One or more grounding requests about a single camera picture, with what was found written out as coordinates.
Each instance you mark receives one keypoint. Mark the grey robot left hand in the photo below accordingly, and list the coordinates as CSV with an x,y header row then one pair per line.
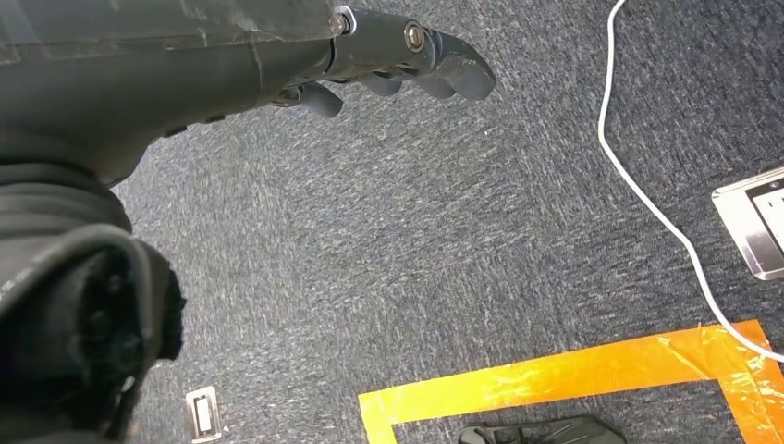
x,y
153,67

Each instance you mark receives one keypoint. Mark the small floor socket plate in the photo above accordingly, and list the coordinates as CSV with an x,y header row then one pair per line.
x,y
203,415

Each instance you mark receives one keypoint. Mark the yellow floor tape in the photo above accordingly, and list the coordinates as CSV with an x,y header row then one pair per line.
x,y
551,374

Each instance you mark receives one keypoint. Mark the black robot foot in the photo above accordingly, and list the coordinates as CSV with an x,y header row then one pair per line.
x,y
545,432

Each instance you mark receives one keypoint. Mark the floor socket with yellow label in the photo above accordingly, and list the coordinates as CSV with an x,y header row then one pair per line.
x,y
753,227

